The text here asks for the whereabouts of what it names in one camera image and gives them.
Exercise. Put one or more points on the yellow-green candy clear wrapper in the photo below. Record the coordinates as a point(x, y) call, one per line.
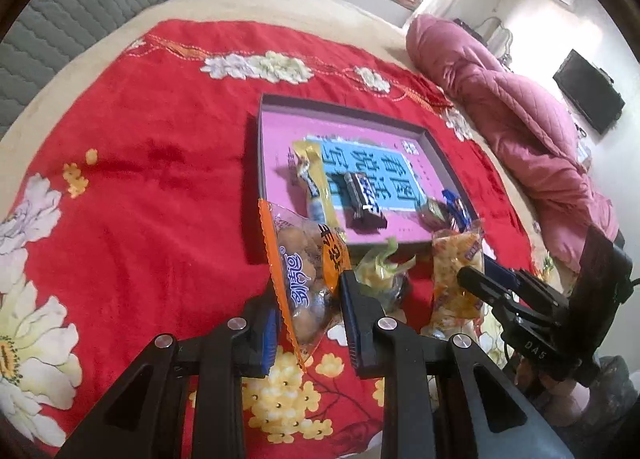
point(380, 264)

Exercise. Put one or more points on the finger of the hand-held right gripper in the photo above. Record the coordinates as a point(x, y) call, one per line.
point(502, 273)
point(477, 280)

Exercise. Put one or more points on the blue cookie packet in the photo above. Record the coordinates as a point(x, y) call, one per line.
point(457, 209)

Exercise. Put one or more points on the clear packet of yellow puffs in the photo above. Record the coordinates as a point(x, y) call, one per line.
point(450, 279)

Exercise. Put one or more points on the person's right hand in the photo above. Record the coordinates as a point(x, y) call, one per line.
point(570, 401)

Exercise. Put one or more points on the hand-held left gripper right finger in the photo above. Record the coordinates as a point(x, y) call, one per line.
point(350, 339)

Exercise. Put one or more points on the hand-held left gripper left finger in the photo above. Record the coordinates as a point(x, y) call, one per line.
point(267, 344)

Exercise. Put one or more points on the grey cardboard box pink bottom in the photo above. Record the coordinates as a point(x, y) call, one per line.
point(300, 124)

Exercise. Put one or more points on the dark brown chocolate bar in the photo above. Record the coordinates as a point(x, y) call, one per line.
point(365, 199)

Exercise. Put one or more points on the red floral blanket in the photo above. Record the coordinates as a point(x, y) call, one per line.
point(150, 114)

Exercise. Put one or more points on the beige bed sheet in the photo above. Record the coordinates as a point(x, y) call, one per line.
point(100, 29)

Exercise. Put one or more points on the white and yellow long packet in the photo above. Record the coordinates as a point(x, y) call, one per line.
point(312, 174)

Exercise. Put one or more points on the small gold cake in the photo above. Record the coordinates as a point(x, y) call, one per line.
point(432, 213)

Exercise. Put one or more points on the pink quilt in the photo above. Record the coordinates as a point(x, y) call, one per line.
point(500, 104)

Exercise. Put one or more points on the black wall television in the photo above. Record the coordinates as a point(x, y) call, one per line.
point(590, 94)

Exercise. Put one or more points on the grey quilted headboard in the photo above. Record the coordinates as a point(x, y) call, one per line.
point(75, 4)

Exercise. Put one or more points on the orange snack packet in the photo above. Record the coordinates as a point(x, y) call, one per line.
point(300, 279)

